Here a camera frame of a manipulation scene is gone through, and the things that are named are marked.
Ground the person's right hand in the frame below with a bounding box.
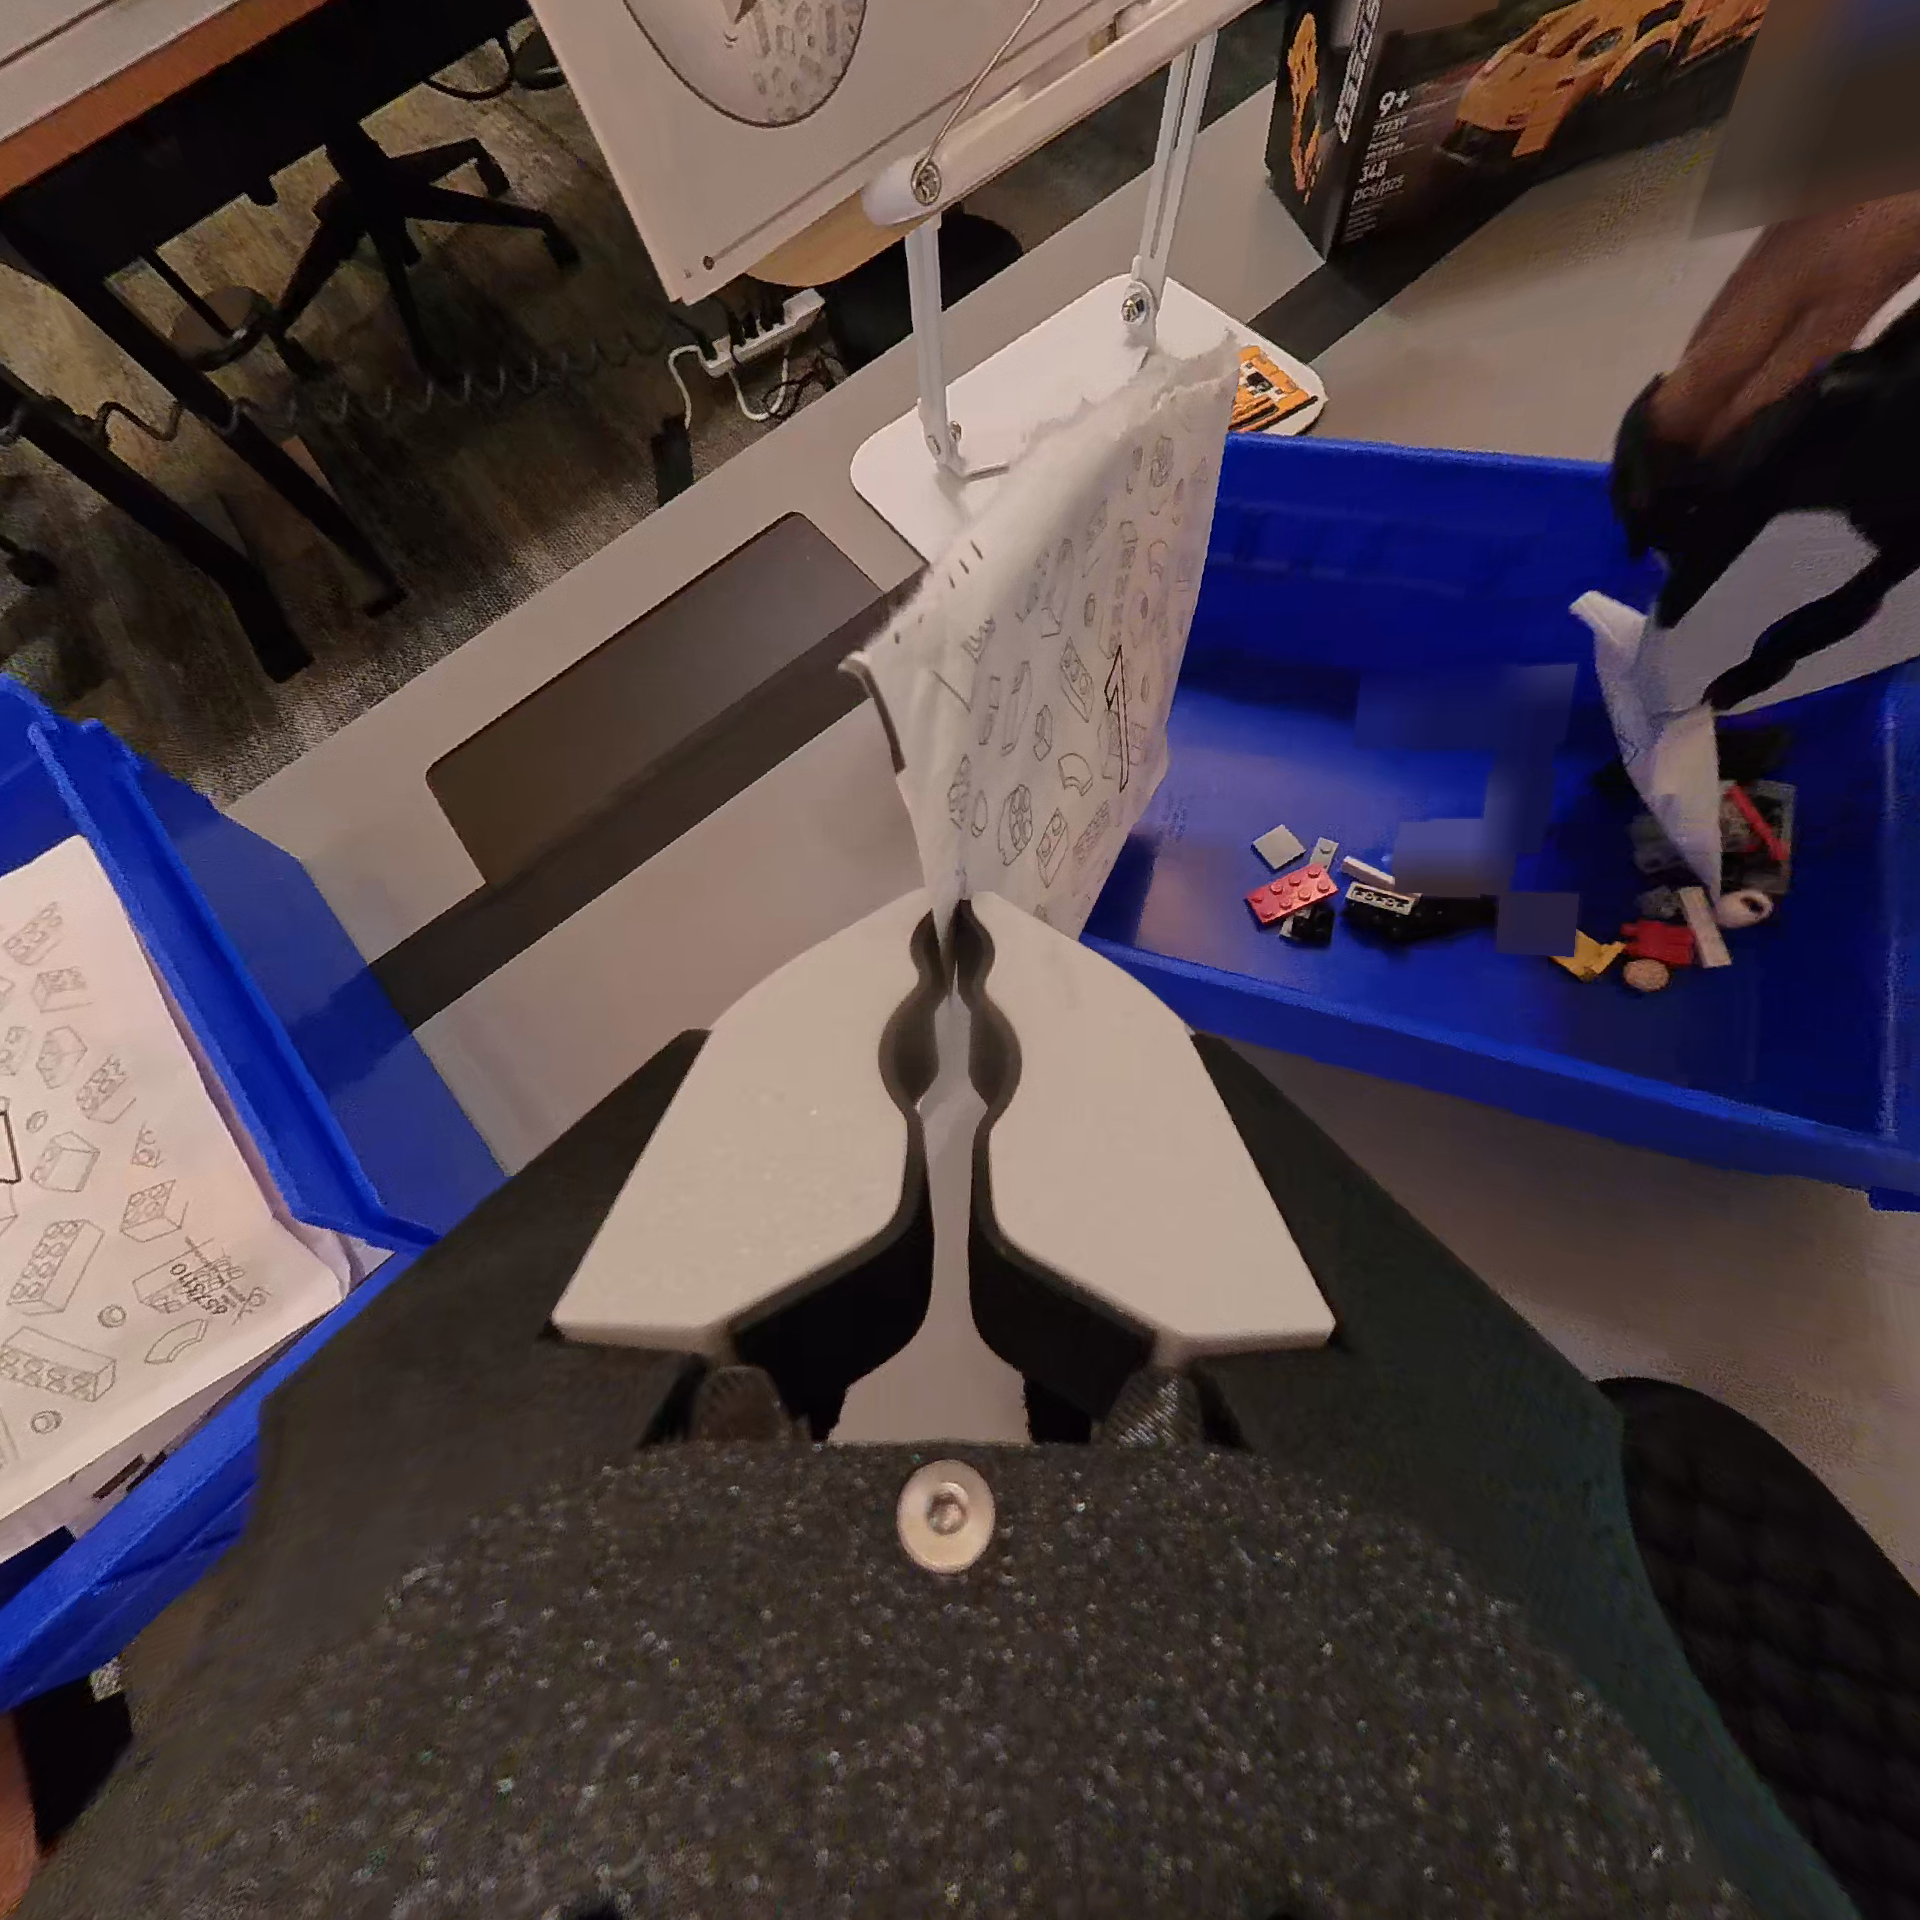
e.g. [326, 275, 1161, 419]
[1656, 195, 1920, 455]

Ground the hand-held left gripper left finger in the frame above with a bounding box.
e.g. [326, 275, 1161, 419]
[550, 887, 954, 1439]

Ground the long blue storage bin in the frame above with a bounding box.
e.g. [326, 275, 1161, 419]
[0, 676, 436, 1652]
[0, 750, 510, 1716]

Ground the toy car set box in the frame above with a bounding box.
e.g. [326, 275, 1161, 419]
[1266, 0, 1774, 294]

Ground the black wrist rest pad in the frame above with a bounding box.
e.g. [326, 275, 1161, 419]
[1598, 1375, 1920, 1920]

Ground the white book stand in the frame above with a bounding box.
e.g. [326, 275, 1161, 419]
[659, 0, 1329, 549]

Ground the white power strip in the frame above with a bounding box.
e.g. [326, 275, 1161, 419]
[667, 283, 832, 424]

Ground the black office chair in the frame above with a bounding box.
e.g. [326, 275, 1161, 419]
[150, 126, 579, 377]

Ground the short blue storage bin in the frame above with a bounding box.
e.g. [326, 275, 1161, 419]
[1079, 434, 1920, 1211]

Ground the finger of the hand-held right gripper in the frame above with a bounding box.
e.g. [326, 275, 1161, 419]
[1645, 515, 1826, 671]
[1669, 515, 1886, 714]

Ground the toy car instruction booklet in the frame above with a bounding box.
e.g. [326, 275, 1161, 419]
[529, 0, 1140, 305]

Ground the pile of toy bricks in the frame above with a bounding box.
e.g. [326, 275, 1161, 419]
[1245, 733, 1802, 991]

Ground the small white paper bag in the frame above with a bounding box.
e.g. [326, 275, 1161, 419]
[1572, 592, 1729, 899]

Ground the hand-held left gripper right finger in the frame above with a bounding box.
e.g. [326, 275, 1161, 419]
[960, 890, 1335, 1439]

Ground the white brick-print paper bag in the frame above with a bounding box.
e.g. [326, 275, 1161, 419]
[842, 337, 1249, 1052]
[0, 838, 350, 1562]

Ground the black coiled cable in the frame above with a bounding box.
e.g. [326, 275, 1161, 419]
[0, 323, 677, 455]

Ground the orange sticker sheet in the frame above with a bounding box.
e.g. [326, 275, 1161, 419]
[1225, 346, 1325, 442]

